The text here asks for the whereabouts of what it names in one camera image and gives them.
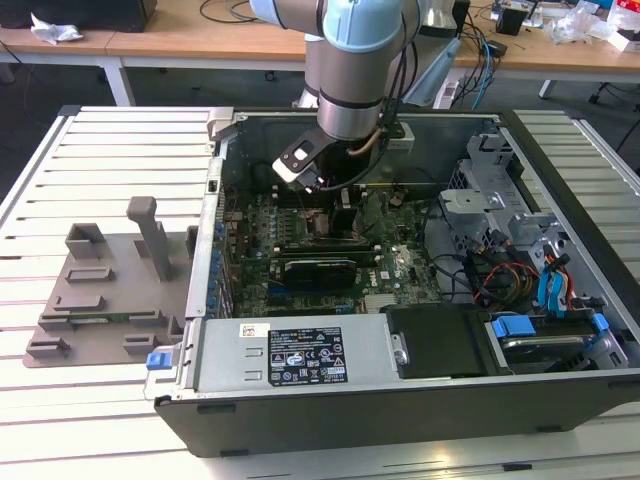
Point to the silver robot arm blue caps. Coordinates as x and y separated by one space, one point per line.
350 90

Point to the CPU socket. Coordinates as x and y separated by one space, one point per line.
316 222

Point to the coin cell battery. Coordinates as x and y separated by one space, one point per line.
397 198

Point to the black graphics card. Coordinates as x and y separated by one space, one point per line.
320 275

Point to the green motherboard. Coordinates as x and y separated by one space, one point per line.
405 270

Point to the silver metal drive cage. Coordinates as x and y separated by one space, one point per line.
465 210

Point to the white power strip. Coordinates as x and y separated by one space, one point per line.
447 94

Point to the silver chipset heatsink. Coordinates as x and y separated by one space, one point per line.
380 303

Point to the small black adapter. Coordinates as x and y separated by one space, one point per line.
495 48

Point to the black plastic shroud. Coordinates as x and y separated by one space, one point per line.
435 345

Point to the silver power supply black label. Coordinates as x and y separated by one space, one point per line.
220 350

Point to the small black bin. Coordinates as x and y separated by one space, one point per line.
511 21

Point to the hard disk in blue carrier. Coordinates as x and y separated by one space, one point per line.
512 327

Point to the grey plastic parts rack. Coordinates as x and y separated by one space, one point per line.
125 280

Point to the black open PC case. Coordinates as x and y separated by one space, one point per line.
350 415

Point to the blue plastic case latch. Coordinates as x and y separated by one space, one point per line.
157 361

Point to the clear plastic bags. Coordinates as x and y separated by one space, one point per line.
575 22

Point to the white cardboard box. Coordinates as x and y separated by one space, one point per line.
625 41

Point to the crumpled white paper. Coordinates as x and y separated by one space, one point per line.
55 31

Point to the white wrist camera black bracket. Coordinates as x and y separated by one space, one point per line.
296 165

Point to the wooden desk white frame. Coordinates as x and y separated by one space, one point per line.
200 40
565 62

